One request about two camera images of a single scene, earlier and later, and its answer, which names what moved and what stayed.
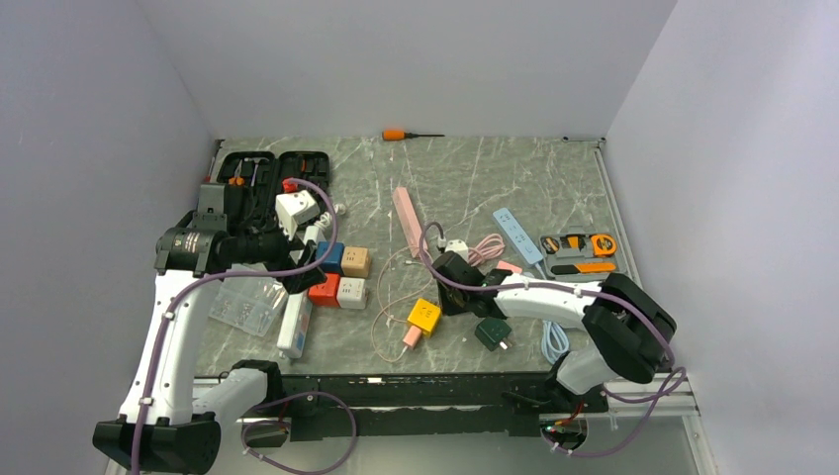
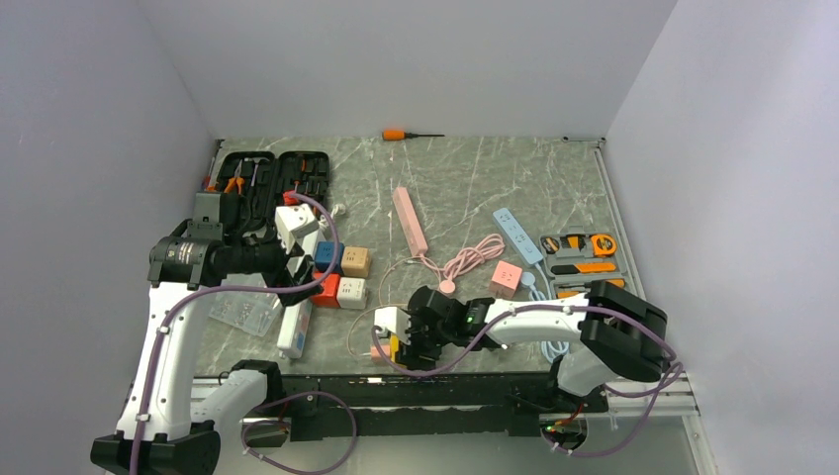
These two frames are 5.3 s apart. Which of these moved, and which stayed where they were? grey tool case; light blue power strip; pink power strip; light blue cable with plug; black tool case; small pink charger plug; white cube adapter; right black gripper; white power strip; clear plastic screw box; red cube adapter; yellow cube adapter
Moved: yellow cube adapter; small pink charger plug; white power strip; right black gripper
Stayed: light blue power strip; clear plastic screw box; pink power strip; light blue cable with plug; grey tool case; white cube adapter; black tool case; red cube adapter
